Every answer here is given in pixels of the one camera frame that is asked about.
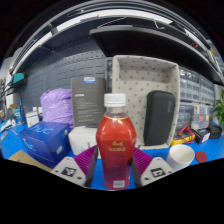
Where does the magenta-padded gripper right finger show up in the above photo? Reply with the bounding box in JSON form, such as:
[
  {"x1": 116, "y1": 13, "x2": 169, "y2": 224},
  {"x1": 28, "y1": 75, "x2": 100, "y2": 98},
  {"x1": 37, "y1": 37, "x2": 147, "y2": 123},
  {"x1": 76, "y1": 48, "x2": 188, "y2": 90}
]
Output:
[{"x1": 131, "y1": 147, "x2": 175, "y2": 188}]

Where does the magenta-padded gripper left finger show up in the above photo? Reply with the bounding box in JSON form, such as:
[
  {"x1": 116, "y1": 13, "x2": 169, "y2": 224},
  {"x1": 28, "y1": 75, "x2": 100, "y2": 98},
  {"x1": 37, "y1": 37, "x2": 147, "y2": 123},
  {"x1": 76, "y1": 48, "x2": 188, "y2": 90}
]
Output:
[{"x1": 50, "y1": 144, "x2": 100, "y2": 188}]

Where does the red drink bottle white cap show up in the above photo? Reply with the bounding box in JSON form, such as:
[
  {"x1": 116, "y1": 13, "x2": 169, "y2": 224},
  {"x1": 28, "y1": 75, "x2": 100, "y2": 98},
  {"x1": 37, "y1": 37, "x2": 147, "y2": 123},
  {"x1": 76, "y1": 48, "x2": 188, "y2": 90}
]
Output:
[{"x1": 95, "y1": 93, "x2": 138, "y2": 191}]

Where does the plain white box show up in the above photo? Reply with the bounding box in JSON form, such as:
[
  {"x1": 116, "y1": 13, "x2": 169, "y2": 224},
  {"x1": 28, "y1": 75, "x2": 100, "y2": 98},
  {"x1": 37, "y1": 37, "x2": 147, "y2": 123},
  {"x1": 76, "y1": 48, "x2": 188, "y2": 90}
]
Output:
[{"x1": 68, "y1": 125, "x2": 101, "y2": 156}]

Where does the blue printed carton box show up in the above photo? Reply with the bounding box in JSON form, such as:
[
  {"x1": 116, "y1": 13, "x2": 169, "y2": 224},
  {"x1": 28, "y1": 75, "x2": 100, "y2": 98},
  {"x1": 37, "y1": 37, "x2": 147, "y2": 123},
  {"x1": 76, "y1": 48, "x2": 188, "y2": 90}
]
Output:
[{"x1": 19, "y1": 121, "x2": 72, "y2": 169}]

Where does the yellow multimeter with red leads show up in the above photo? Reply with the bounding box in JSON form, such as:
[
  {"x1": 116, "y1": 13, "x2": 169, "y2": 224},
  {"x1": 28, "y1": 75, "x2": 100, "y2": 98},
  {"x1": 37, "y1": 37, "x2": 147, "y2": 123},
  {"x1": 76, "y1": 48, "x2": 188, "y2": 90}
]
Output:
[{"x1": 170, "y1": 124, "x2": 196, "y2": 147}]

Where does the brown cardboard box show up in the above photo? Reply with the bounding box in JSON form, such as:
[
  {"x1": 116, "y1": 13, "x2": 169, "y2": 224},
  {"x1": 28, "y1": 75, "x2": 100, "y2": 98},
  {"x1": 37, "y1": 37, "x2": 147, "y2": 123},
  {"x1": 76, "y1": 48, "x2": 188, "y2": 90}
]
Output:
[{"x1": 8, "y1": 149, "x2": 54, "y2": 174}]

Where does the black zip case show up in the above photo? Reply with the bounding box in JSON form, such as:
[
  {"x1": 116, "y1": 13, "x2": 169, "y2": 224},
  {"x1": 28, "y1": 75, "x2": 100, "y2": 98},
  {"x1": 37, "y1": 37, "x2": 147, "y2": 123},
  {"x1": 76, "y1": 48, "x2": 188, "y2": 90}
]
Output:
[{"x1": 143, "y1": 89, "x2": 176, "y2": 147}]

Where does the small black labelled box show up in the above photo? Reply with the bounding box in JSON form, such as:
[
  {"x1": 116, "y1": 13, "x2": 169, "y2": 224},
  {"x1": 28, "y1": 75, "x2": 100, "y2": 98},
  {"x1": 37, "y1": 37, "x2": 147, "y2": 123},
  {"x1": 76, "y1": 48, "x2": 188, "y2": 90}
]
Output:
[{"x1": 194, "y1": 127, "x2": 212, "y2": 145}]

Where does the small white labelled box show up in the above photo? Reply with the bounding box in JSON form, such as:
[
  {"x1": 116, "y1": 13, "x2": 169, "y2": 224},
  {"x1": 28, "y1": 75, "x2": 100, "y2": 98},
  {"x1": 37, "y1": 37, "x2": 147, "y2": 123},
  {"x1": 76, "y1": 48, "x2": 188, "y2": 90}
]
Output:
[{"x1": 25, "y1": 111, "x2": 40, "y2": 128}]

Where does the purple plastic bag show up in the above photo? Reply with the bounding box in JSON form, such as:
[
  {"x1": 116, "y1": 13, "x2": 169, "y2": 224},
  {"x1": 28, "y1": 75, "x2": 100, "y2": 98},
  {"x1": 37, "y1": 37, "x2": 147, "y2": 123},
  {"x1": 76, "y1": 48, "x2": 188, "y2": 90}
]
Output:
[{"x1": 39, "y1": 87, "x2": 75, "y2": 129}]

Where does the dark grey flat box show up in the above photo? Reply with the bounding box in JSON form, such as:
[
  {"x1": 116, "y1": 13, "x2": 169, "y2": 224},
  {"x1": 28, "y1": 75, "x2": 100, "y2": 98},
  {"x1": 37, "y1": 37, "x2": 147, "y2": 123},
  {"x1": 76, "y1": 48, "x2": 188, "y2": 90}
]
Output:
[{"x1": 70, "y1": 76, "x2": 107, "y2": 128}]

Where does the black hard case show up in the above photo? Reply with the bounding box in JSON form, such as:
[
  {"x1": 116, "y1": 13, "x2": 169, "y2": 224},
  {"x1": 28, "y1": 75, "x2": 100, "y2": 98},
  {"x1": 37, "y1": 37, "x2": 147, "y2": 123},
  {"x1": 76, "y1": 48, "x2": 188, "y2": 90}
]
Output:
[{"x1": 207, "y1": 123, "x2": 223, "y2": 140}]

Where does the clear box with coloured parts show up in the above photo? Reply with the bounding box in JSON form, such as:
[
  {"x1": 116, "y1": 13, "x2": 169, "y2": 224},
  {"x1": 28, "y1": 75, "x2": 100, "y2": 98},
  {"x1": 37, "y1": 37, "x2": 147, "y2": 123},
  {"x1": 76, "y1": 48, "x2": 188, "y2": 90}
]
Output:
[{"x1": 191, "y1": 104, "x2": 214, "y2": 129}]

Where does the potted green plant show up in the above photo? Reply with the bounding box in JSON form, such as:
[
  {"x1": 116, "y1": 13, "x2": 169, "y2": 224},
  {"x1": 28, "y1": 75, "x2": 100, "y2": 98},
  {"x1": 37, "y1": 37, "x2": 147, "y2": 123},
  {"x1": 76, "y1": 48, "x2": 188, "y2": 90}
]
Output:
[{"x1": 213, "y1": 99, "x2": 224, "y2": 131}]

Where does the beige dotted fabric tray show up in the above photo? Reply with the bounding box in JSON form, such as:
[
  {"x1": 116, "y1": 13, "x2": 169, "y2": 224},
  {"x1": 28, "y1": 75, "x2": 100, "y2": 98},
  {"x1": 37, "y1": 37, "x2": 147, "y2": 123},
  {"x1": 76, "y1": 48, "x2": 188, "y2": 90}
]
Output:
[{"x1": 111, "y1": 54, "x2": 181, "y2": 150}]

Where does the teal plastic bin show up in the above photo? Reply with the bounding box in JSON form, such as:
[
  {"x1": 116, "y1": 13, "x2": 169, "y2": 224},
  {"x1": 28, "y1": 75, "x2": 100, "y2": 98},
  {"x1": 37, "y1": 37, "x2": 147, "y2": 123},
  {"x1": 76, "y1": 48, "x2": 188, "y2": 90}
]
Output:
[{"x1": 12, "y1": 72, "x2": 26, "y2": 85}]

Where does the white mug gold handle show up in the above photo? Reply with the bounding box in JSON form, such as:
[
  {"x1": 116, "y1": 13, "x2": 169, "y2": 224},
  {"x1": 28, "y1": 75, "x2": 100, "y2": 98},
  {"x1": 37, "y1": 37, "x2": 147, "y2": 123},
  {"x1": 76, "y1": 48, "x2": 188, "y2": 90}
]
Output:
[{"x1": 165, "y1": 143, "x2": 196, "y2": 172}]

